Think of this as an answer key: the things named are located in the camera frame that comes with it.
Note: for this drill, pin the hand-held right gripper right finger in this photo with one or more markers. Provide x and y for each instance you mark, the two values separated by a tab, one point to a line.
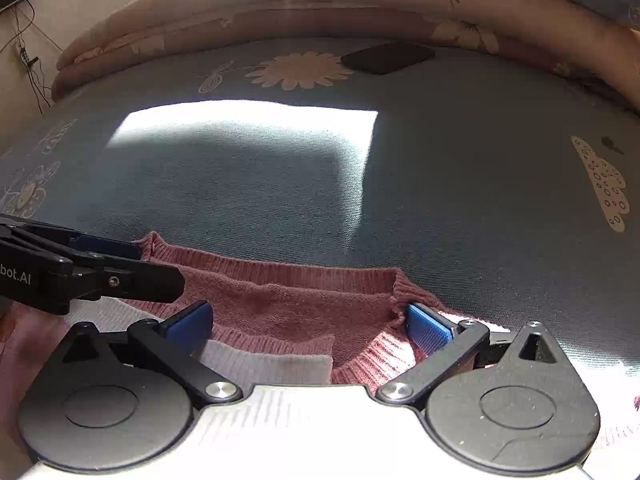
425	327

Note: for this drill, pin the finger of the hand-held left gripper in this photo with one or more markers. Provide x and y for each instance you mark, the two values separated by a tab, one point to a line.
145	282
107	249

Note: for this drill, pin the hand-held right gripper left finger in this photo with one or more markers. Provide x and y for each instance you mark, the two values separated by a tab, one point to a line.
192	327

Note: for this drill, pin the pink and white knit sweater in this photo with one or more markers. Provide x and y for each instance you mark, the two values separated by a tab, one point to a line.
300	310

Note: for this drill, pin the black phone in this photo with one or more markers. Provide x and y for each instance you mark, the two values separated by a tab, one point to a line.
387	57

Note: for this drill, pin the pink floral folded quilt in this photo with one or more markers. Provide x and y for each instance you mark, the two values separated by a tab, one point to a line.
300	5

